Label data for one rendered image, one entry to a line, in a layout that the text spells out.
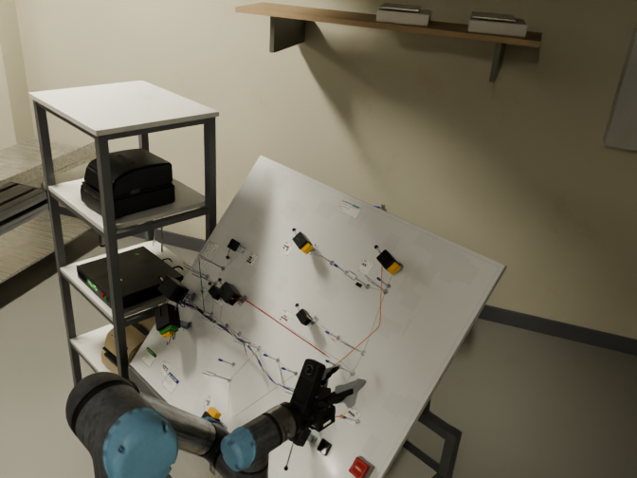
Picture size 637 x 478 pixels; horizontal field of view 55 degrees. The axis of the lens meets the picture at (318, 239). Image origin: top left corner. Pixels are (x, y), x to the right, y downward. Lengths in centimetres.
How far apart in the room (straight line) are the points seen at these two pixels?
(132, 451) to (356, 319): 118
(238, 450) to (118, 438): 33
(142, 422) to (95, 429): 8
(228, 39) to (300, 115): 74
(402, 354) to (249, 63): 307
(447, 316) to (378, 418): 38
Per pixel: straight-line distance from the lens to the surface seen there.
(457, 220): 445
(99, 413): 106
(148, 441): 102
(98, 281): 274
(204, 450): 139
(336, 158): 449
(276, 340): 219
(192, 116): 241
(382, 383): 195
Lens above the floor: 250
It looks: 27 degrees down
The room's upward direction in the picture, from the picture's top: 4 degrees clockwise
